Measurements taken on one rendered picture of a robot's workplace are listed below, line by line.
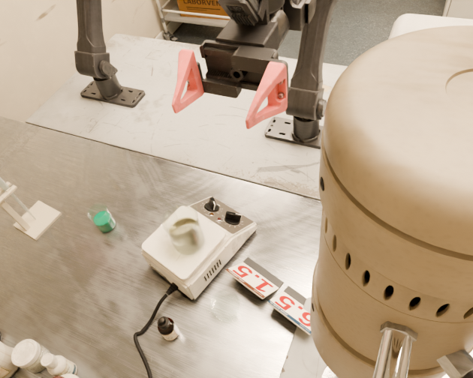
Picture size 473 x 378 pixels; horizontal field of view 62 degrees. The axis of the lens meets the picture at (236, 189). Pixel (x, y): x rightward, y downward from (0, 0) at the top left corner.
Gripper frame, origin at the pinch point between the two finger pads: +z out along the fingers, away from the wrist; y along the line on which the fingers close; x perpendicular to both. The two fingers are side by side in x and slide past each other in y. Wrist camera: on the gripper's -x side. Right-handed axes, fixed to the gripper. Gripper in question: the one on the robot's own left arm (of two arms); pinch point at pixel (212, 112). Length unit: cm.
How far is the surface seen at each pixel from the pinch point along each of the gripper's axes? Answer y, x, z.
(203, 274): -5.2, 34.3, 7.0
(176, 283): -9.3, 34.8, 10.2
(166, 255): -12.2, 31.3, 7.2
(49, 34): -160, 72, -100
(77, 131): -61, 40, -21
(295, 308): 11.9, 38.2, 5.8
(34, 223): -50, 39, 8
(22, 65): -160, 74, -76
